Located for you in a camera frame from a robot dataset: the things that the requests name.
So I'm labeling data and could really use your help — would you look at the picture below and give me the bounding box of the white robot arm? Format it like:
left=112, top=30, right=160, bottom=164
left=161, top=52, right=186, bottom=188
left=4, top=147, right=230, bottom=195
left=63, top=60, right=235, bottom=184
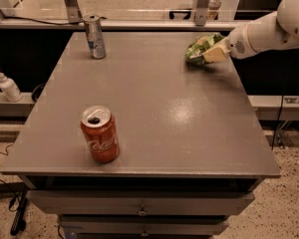
left=185, top=0, right=299, bottom=66

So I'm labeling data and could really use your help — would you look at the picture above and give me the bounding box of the metal frame post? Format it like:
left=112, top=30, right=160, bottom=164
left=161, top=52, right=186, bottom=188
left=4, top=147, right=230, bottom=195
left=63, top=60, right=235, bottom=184
left=64, top=0, right=82, bottom=24
left=193, top=0, right=209, bottom=26

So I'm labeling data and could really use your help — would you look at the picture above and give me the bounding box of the metal frame post left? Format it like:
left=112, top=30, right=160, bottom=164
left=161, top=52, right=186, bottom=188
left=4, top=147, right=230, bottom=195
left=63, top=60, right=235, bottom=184
left=64, top=0, right=82, bottom=24

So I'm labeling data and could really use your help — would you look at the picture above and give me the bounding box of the metal frame post right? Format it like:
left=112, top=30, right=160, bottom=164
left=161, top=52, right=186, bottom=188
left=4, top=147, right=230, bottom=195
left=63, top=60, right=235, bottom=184
left=193, top=0, right=209, bottom=26

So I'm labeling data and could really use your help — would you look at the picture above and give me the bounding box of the green jalapeno chip bag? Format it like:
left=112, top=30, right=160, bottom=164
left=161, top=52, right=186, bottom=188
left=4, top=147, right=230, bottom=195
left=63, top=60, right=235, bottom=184
left=185, top=32, right=224, bottom=66

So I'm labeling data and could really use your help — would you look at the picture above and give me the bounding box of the lower grey drawer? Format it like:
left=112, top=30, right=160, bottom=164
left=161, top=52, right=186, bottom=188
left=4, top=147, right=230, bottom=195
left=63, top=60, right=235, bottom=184
left=59, top=215, right=228, bottom=236

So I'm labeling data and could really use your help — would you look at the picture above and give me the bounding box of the grey drawer cabinet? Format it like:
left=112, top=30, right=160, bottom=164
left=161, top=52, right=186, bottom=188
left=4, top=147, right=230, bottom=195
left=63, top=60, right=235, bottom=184
left=2, top=32, right=279, bottom=239

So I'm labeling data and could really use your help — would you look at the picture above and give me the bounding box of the upper grey drawer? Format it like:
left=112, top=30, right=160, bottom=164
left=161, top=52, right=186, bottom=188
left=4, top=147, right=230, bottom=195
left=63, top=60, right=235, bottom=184
left=27, top=190, right=254, bottom=216

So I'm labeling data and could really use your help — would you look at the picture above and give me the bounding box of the red coca-cola can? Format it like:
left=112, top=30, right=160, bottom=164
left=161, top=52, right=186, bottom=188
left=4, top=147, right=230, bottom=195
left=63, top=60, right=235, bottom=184
left=81, top=106, right=119, bottom=163

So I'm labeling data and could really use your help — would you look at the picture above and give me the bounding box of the black stand foot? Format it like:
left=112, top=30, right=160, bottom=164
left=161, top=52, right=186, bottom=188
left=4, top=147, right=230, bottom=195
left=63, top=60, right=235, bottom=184
left=10, top=187, right=28, bottom=236

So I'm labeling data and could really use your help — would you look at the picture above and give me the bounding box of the silver blue redbull can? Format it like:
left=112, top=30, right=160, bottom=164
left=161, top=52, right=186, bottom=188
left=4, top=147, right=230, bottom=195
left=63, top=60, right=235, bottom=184
left=83, top=14, right=106, bottom=59

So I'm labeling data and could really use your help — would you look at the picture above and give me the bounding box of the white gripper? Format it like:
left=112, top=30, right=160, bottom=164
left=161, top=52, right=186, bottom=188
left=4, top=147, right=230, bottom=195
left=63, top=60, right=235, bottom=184
left=190, top=24, right=257, bottom=63

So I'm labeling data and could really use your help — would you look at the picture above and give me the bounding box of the white pump bottle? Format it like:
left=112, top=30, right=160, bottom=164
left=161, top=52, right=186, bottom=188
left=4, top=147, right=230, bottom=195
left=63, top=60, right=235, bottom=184
left=0, top=71, right=23, bottom=103

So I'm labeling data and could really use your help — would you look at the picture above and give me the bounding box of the grey drawer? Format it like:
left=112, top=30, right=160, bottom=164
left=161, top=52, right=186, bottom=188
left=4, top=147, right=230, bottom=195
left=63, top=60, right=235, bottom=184
left=27, top=190, right=254, bottom=216
left=59, top=215, right=228, bottom=236

